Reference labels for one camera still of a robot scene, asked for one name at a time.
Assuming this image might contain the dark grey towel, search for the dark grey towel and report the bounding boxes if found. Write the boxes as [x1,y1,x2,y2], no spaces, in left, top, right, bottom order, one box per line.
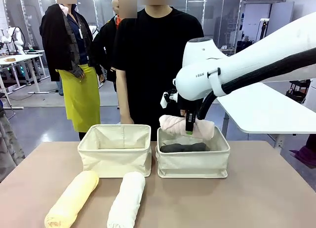
[159,143,210,153]

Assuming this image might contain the white towel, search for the white towel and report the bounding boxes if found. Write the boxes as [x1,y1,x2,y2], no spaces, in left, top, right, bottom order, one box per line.
[106,171,146,228]

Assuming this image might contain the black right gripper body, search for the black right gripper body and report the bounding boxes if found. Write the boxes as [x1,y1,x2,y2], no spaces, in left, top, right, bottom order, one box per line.
[178,96,199,114]

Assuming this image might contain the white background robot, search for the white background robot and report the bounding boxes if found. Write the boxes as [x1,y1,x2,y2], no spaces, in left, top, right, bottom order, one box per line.
[0,27,26,55]

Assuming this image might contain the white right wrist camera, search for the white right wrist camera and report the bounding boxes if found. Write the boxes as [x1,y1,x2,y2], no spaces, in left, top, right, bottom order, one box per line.
[159,89,179,110]

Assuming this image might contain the white strap on right arm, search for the white strap on right arm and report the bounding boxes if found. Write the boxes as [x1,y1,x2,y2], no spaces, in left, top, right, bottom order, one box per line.
[206,67,227,97]

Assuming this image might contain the grey door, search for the grey door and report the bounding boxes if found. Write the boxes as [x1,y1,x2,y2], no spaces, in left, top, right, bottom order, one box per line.
[268,1,305,38]

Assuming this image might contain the wooden shoe rack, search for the wooden shoe rack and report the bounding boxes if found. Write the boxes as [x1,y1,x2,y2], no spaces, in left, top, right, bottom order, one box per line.
[221,44,237,57]

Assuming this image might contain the pink towel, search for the pink towel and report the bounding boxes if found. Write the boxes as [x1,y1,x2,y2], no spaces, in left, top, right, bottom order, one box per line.
[159,114,215,141]

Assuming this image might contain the white machine column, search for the white machine column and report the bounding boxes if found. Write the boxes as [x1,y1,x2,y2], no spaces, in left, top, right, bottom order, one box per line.
[302,78,316,111]

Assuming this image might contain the figure with yellow apron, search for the figure with yellow apron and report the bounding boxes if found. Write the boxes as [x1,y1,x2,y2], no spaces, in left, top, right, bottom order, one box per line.
[39,2,102,133]

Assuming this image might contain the white side table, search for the white side table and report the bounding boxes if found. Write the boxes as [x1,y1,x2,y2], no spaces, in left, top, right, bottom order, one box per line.
[214,78,316,150]

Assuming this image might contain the person in black t-shirt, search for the person in black t-shirt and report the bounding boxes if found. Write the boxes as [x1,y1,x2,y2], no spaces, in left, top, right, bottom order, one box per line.
[112,5,205,141]

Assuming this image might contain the cream fabric basket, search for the cream fabric basket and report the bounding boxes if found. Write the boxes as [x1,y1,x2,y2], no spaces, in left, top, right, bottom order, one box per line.
[78,124,153,179]
[156,125,231,179]

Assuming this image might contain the person's right hand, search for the person's right hand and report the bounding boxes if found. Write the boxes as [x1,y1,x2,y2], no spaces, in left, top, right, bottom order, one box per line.
[120,115,135,125]

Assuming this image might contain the grey patterned cloth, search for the grey patterned cloth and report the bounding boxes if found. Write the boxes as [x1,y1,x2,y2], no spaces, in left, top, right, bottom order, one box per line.
[0,112,26,183]

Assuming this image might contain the black trolley cart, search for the black trolley cart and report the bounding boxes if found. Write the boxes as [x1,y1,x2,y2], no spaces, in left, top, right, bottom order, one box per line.
[286,79,312,104]

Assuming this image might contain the person's right forearm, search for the person's right forearm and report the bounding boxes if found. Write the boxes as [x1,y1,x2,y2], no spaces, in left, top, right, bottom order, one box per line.
[116,69,134,119]

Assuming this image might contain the figure with orange collar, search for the figure with orange collar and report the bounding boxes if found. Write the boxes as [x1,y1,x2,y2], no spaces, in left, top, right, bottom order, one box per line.
[90,0,122,109]

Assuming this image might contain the black tripod stand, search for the black tripod stand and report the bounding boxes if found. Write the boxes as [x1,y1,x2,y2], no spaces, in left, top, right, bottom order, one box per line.
[259,18,270,41]

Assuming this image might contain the yellow towel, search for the yellow towel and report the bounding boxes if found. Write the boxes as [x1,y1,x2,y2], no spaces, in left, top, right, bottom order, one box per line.
[44,170,100,228]

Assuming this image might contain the black bags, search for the black bags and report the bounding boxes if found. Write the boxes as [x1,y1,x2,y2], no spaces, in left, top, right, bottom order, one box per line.
[236,39,255,53]

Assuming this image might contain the thick black right cable sleeve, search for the thick black right cable sleeve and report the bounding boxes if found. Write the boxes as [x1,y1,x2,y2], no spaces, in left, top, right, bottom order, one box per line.
[196,47,316,120]

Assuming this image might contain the white background desk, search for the white background desk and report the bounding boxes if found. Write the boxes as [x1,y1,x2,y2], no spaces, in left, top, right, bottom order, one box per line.
[0,49,45,94]

